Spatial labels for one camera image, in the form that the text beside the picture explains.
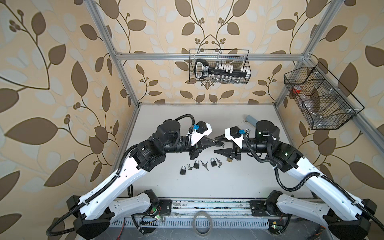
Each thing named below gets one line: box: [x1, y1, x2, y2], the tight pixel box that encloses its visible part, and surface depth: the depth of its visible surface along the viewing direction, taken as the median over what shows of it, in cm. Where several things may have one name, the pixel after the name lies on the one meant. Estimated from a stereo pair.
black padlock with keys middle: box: [210, 157, 223, 169], surface depth 91 cm
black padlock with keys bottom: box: [193, 160, 209, 172], surface depth 90 cm
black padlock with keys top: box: [180, 163, 195, 175], surface depth 88 cm
